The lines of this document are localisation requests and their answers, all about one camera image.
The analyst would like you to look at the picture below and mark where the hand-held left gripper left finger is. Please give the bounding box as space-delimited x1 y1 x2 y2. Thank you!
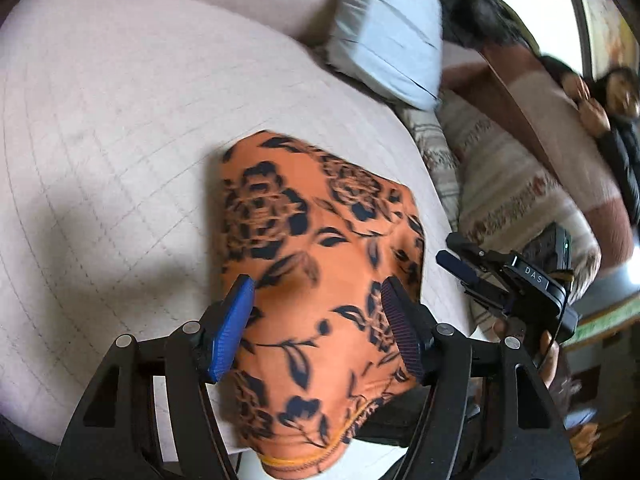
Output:
50 274 257 480

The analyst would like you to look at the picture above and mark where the green striped mat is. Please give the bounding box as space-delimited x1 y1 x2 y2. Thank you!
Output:
562 302 640 353

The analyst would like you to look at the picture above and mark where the window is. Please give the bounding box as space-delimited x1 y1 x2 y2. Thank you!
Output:
557 0 640 81

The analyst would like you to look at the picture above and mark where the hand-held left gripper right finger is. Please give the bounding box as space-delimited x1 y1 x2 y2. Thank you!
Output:
381 276 581 480

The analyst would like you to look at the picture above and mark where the orange floral garment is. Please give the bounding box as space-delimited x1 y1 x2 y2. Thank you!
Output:
220 130 427 478

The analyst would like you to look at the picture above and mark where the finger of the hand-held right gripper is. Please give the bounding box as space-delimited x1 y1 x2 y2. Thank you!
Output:
436 251 482 284
446 232 501 261

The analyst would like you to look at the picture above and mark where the person's right hand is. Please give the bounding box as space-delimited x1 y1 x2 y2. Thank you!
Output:
492 317 561 388

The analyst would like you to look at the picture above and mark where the pink and brown bolster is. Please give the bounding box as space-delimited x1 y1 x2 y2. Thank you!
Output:
440 42 636 271

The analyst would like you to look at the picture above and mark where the cream striped patterned blanket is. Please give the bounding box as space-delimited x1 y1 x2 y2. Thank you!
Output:
400 90 603 331

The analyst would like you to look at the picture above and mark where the light blue pillow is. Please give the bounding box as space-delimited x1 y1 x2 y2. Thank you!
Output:
325 0 443 111

